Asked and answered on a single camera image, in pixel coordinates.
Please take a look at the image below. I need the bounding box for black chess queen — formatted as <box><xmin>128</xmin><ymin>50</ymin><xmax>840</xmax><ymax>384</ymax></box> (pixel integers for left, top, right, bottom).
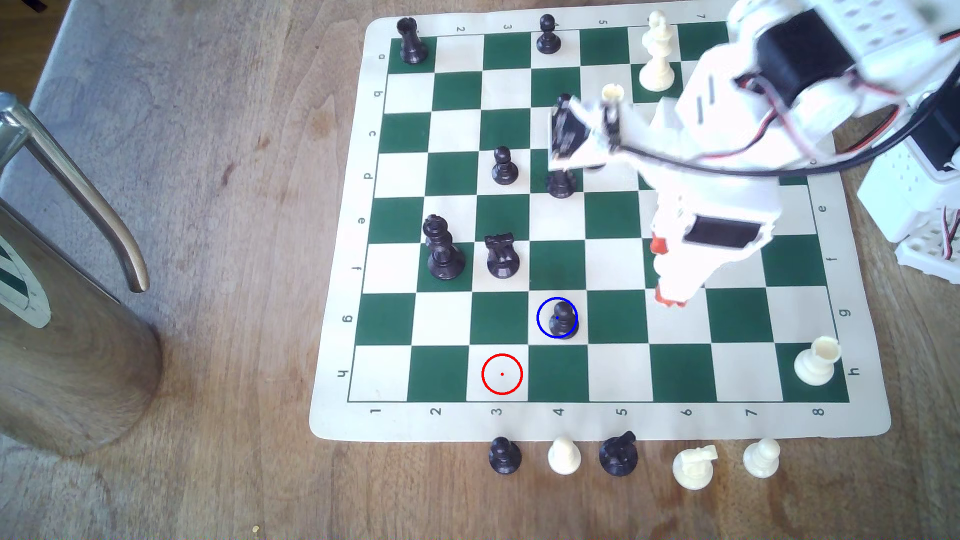
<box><xmin>422</xmin><ymin>213</ymin><xmax>467</xmax><ymax>282</ymax></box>

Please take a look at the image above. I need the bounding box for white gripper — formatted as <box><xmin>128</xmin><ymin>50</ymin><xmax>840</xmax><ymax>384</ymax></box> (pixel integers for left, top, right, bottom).
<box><xmin>648</xmin><ymin>176</ymin><xmax>783</xmax><ymax>308</ymax></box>

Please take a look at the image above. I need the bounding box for white chess pawn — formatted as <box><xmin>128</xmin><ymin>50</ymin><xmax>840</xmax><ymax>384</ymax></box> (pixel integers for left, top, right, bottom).
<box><xmin>546</xmin><ymin>436</ymin><xmax>583</xmax><ymax>477</ymax></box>
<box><xmin>742</xmin><ymin>438</ymin><xmax>782</xmax><ymax>480</ymax></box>

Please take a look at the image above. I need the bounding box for stainless steel jug with handle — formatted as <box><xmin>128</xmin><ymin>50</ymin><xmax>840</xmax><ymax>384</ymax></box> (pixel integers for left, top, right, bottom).
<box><xmin>0</xmin><ymin>91</ymin><xmax>165</xmax><ymax>459</ymax></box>

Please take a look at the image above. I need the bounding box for green and white chess mat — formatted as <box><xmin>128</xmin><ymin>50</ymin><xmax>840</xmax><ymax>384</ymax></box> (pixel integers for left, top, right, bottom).
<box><xmin>309</xmin><ymin>0</ymin><xmax>894</xmax><ymax>444</ymax></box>

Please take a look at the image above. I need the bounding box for white chess king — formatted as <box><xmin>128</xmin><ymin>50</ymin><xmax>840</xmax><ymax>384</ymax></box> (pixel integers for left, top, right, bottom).
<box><xmin>637</xmin><ymin>9</ymin><xmax>678</xmax><ymax>93</ymax></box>

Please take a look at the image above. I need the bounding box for black camera cable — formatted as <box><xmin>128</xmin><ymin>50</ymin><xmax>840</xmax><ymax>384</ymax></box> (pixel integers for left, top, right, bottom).
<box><xmin>618</xmin><ymin>90</ymin><xmax>960</xmax><ymax>178</ymax></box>

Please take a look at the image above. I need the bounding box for white chess knight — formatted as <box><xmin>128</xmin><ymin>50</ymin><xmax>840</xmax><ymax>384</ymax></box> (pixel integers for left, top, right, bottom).
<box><xmin>672</xmin><ymin>444</ymin><xmax>720</xmax><ymax>492</ymax></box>

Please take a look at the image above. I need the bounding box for black chess knight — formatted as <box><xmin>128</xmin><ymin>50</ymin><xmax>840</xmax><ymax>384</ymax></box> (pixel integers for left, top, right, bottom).
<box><xmin>483</xmin><ymin>231</ymin><xmax>522</xmax><ymax>280</ymax></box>
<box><xmin>598</xmin><ymin>430</ymin><xmax>640</xmax><ymax>478</ymax></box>

